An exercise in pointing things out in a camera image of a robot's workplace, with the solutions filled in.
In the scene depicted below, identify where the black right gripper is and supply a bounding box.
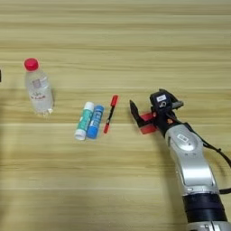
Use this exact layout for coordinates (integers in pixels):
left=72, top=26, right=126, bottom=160
left=129, top=88, right=185, bottom=137

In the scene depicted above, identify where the red cube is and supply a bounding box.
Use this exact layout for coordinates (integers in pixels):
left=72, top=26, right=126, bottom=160
left=138, top=111, right=158, bottom=135

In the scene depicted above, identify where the red and black marker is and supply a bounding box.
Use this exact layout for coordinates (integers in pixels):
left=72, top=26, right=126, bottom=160
left=103, top=95, right=119, bottom=134

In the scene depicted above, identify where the clear bottle with red cap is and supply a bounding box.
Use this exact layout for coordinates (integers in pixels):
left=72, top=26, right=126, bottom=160
left=23, top=58, right=55, bottom=116

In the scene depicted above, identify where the blue glue stick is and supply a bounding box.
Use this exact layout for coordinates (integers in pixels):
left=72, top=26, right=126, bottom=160
left=86, top=104, right=105, bottom=140

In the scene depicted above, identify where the green glue stick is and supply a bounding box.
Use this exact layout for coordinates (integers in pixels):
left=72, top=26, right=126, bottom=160
left=74, top=101, right=95, bottom=142

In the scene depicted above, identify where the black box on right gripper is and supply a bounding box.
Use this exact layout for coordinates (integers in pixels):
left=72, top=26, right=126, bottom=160
left=149, top=90, right=175, bottom=114

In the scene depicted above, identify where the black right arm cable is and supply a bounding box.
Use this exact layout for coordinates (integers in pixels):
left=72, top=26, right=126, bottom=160
left=183, top=121, right=231, bottom=195

